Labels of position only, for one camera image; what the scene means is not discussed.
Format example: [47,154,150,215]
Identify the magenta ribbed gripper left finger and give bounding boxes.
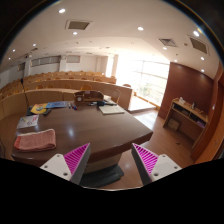
[41,143,91,184]

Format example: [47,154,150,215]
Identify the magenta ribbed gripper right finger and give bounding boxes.
[131,143,181,185]

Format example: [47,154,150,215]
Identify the folded salmon pink towel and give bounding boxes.
[14,129,56,152]

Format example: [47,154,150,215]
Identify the wooden side shelf cabinet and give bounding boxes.
[164,98,208,143]

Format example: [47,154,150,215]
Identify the black remote control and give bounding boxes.
[43,109,52,116]

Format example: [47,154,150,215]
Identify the white paper sheet with print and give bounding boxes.
[17,115,39,129]

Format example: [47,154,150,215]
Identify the blue booklet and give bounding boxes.
[46,101,67,109]

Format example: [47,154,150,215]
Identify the yellow round-printed booklet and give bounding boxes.
[31,104,47,114]

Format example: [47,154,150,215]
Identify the wooden desktop organizer box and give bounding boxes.
[74,90,104,105]

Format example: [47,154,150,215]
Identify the curved wooden front bench desk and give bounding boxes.
[23,78,134,111]

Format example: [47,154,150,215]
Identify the wooden chair behind table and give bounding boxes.
[111,89,121,103]

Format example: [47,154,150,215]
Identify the large bright window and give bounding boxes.
[116,56,170,106]

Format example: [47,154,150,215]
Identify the dark table pedestal base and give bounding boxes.
[80,164,124,188]

